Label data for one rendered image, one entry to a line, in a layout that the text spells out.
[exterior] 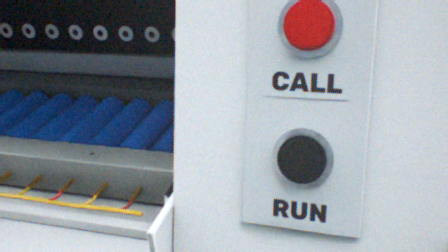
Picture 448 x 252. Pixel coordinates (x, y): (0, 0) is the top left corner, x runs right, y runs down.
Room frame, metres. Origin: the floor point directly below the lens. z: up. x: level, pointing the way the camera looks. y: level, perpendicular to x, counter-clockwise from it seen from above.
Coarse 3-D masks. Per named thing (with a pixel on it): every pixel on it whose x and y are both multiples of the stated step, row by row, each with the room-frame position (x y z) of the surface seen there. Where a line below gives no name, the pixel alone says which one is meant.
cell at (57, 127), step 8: (88, 96) 0.36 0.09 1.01; (72, 104) 0.35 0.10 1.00; (80, 104) 0.35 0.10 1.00; (88, 104) 0.35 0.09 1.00; (96, 104) 0.36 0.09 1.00; (64, 112) 0.34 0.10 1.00; (72, 112) 0.34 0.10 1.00; (80, 112) 0.34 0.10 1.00; (88, 112) 0.35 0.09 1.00; (56, 120) 0.33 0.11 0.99; (64, 120) 0.33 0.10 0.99; (72, 120) 0.33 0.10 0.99; (40, 128) 0.32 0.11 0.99; (48, 128) 0.32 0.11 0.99; (56, 128) 0.32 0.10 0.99; (64, 128) 0.32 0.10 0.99; (32, 136) 0.31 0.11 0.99; (40, 136) 0.31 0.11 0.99; (48, 136) 0.31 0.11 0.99; (56, 136) 0.31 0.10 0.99
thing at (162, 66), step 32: (0, 64) 0.41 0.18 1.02; (32, 64) 0.40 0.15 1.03; (64, 64) 0.39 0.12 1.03; (96, 64) 0.38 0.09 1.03; (128, 64) 0.38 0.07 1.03; (160, 64) 0.37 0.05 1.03; (0, 192) 0.29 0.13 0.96; (32, 192) 0.28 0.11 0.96; (0, 224) 0.26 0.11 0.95; (32, 224) 0.26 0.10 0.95; (160, 224) 0.17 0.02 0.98
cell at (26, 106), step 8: (32, 96) 0.37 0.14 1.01; (40, 96) 0.37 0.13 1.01; (16, 104) 0.36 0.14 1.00; (24, 104) 0.36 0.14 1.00; (32, 104) 0.36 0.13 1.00; (40, 104) 0.36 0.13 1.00; (8, 112) 0.34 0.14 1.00; (16, 112) 0.35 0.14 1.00; (24, 112) 0.35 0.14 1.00; (0, 120) 0.33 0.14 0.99; (8, 120) 0.34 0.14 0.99; (16, 120) 0.34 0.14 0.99; (0, 128) 0.33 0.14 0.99; (8, 128) 0.33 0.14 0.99
